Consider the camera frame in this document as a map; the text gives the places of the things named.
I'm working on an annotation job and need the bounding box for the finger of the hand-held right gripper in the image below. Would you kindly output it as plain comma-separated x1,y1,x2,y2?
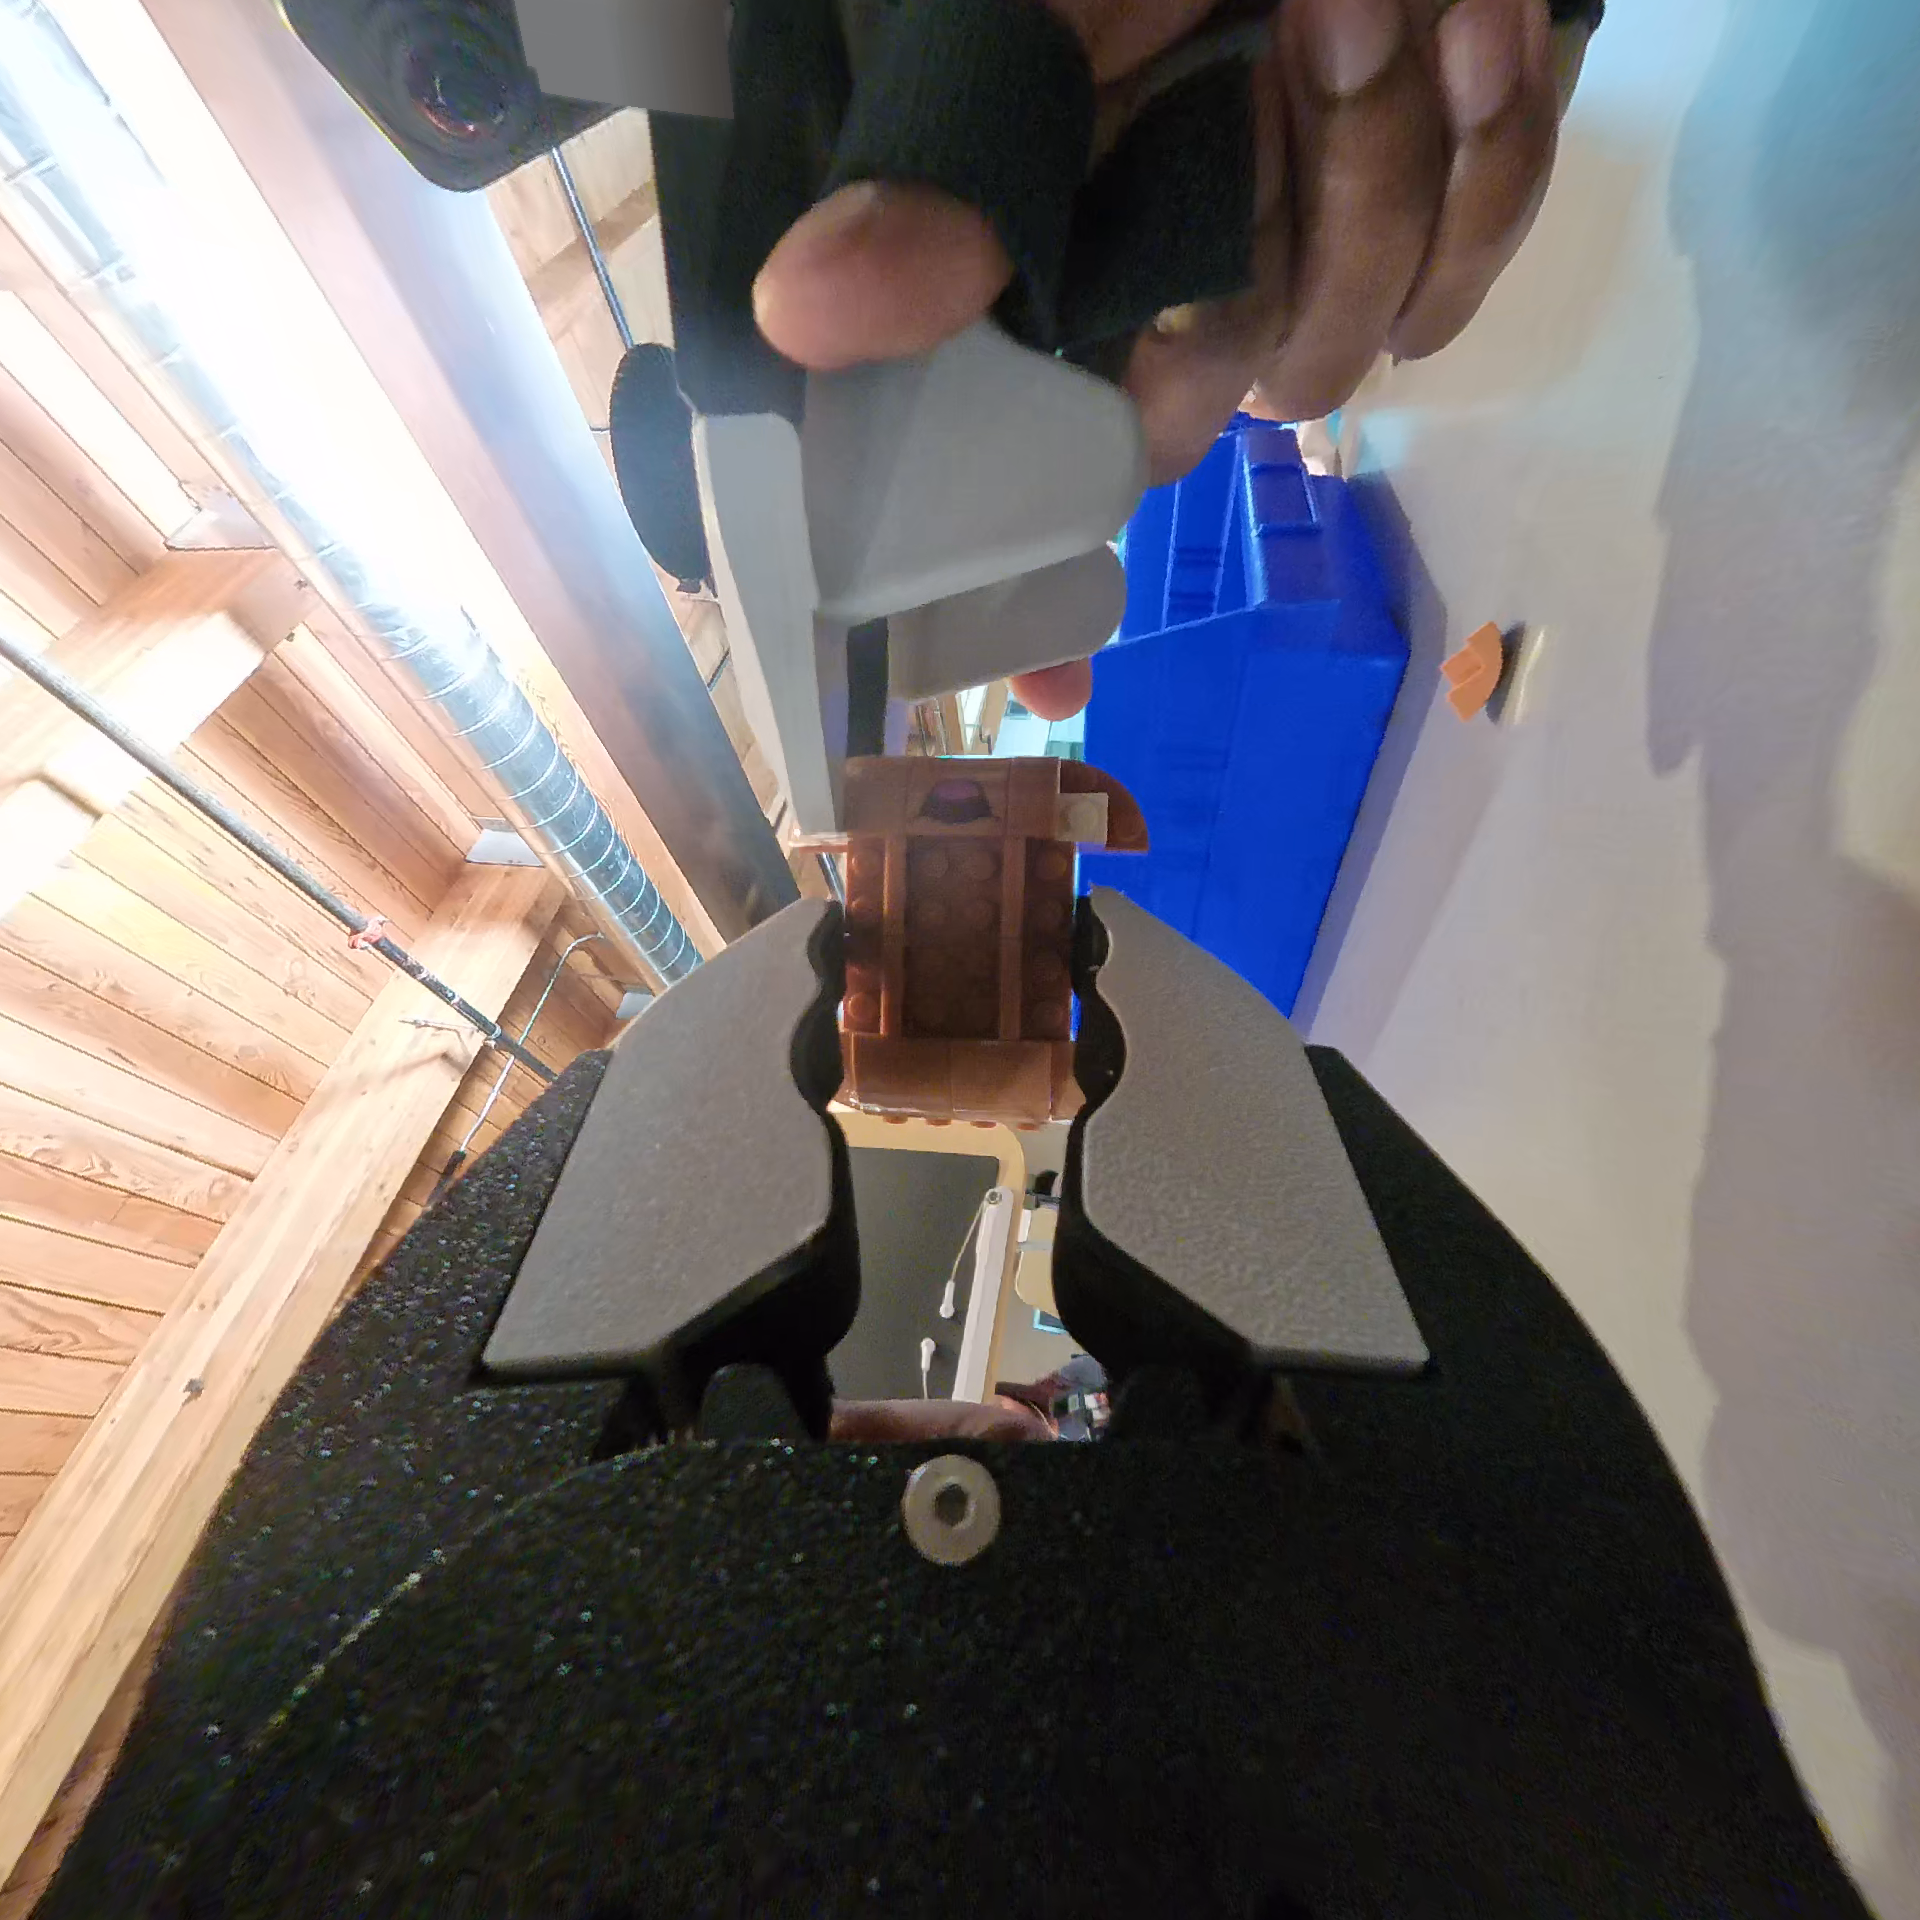
796,321,1151,710
695,407,862,907

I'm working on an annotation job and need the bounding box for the metal ceiling pipe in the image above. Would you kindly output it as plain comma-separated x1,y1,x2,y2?
0,626,562,1083

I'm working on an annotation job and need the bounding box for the small brown lego piece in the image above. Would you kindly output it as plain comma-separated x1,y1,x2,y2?
1436,620,1522,724

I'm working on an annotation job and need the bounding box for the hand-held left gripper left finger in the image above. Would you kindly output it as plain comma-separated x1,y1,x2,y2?
479,893,856,1390

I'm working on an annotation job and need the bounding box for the silver ventilation duct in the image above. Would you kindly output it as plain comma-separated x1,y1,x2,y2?
61,120,710,991

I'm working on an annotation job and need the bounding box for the large blue plastic bin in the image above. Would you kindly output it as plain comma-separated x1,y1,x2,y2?
1078,417,1414,1026

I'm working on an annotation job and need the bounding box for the brown lego assembly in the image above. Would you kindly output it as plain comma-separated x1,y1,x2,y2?
823,752,1154,1131

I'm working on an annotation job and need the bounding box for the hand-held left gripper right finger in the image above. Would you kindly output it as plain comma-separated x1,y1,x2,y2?
1066,890,1439,1385

